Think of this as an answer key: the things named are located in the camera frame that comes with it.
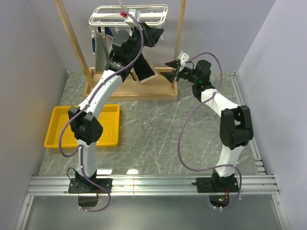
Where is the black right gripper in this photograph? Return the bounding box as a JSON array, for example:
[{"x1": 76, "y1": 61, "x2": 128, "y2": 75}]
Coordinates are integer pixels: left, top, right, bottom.
[{"x1": 159, "y1": 60, "x2": 199, "y2": 85}]

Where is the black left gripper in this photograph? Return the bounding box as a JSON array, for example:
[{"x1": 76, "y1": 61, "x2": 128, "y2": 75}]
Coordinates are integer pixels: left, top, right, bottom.
[{"x1": 126, "y1": 22, "x2": 164, "y2": 61}]

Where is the white plastic clip hanger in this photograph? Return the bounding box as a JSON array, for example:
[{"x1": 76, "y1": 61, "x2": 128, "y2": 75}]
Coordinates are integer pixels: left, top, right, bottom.
[{"x1": 88, "y1": 1, "x2": 168, "y2": 35}]

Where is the black underwear beige waistband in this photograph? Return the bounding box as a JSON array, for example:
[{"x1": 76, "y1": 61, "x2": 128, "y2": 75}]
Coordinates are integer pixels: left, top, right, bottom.
[{"x1": 130, "y1": 51, "x2": 158, "y2": 83}]

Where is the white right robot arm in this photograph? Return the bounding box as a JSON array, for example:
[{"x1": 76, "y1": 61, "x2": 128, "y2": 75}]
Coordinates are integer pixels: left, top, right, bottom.
[{"x1": 162, "y1": 60, "x2": 254, "y2": 192}]

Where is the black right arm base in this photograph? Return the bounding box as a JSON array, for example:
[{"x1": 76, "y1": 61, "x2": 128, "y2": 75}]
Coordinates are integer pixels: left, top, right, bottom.
[{"x1": 191, "y1": 173, "x2": 239, "y2": 208}]

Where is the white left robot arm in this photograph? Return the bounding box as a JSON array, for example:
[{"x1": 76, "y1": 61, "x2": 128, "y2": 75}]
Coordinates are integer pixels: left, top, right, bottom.
[{"x1": 68, "y1": 22, "x2": 164, "y2": 193}]

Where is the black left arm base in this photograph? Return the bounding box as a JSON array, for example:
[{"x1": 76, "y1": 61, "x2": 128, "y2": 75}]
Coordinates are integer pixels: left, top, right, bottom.
[{"x1": 67, "y1": 167, "x2": 113, "y2": 208}]

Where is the blue underwear on hanger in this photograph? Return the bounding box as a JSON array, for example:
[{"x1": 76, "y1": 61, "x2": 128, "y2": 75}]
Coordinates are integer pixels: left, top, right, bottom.
[{"x1": 91, "y1": 27, "x2": 114, "y2": 55}]

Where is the grey striped underwear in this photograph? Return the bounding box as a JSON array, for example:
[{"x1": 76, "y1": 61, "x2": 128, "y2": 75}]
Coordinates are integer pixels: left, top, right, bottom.
[{"x1": 94, "y1": 33, "x2": 115, "y2": 75}]

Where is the wooden drying rack stand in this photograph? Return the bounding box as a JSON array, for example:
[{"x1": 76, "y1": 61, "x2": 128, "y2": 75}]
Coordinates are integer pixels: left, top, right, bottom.
[{"x1": 54, "y1": 0, "x2": 186, "y2": 101}]

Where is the yellow plastic tray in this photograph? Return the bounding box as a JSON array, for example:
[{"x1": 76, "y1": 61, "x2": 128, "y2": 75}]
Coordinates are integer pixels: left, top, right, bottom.
[{"x1": 44, "y1": 104, "x2": 120, "y2": 150}]

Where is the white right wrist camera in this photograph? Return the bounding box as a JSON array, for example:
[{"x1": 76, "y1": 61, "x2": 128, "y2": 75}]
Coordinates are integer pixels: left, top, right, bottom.
[{"x1": 178, "y1": 51, "x2": 189, "y2": 67}]

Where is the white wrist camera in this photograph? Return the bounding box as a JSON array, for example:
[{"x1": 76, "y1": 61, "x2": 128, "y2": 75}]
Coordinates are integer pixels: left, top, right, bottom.
[
  {"x1": 120, "y1": 9, "x2": 141, "y2": 28},
  {"x1": 178, "y1": 51, "x2": 189, "y2": 67}
]

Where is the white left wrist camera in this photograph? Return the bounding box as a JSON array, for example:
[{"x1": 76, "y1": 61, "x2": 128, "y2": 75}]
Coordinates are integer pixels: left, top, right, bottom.
[{"x1": 120, "y1": 9, "x2": 141, "y2": 28}]

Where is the aluminium table rail frame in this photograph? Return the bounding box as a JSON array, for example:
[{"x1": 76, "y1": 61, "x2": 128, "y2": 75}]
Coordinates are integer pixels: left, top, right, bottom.
[{"x1": 16, "y1": 81, "x2": 290, "y2": 230}]

